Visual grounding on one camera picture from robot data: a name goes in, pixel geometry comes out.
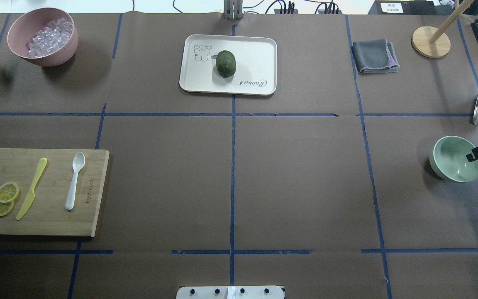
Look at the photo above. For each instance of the bamboo cutting board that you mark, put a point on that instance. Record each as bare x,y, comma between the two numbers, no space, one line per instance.
47,215

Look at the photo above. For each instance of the green avocado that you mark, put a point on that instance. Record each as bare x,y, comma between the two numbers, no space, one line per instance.
226,64

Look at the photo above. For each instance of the white plastic spoon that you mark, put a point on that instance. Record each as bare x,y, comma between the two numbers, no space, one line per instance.
77,165

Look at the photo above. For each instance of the upper lemon slice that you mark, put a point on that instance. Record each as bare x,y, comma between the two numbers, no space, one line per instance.
9,191

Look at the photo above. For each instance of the pink bowl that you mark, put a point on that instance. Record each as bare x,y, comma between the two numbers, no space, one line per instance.
28,25

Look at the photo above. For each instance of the lemon slice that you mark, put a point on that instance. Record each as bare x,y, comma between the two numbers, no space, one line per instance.
6,208
9,191

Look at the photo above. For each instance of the wooden stand with round base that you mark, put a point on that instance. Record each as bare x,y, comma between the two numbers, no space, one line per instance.
433,42

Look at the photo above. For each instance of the cream rabbit tray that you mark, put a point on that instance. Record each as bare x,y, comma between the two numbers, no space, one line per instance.
256,59

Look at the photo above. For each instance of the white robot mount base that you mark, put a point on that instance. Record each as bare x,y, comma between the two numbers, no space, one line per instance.
232,292

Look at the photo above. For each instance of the grey folded cloth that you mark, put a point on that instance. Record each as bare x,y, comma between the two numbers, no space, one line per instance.
375,56

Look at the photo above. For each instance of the aluminium frame post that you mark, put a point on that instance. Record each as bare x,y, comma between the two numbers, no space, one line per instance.
233,9

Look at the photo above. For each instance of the mint green bowl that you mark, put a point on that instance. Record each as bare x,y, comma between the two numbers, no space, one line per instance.
448,159

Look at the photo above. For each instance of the clear ice cubes pile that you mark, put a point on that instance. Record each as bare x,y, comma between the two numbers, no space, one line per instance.
52,37

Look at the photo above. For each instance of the lower lemon slice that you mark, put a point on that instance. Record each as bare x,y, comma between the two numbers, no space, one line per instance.
6,208

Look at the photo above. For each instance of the yellow plastic knife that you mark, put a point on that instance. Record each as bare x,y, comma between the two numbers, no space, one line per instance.
30,196

